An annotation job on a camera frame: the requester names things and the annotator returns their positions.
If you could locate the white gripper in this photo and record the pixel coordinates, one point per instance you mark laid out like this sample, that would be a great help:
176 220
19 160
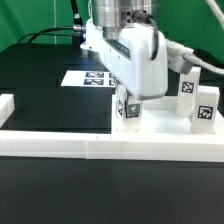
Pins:
129 60

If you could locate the white square table top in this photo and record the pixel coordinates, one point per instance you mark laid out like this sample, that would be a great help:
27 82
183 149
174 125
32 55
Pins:
159 116

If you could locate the white sheet with AprilTags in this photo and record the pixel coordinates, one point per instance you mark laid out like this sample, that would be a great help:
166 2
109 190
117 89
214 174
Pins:
77 78

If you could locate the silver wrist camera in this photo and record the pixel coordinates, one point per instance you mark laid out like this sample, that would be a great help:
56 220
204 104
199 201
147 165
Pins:
175 57

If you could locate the white U-shaped fence wall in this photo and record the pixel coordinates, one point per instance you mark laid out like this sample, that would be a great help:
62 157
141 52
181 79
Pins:
120 146

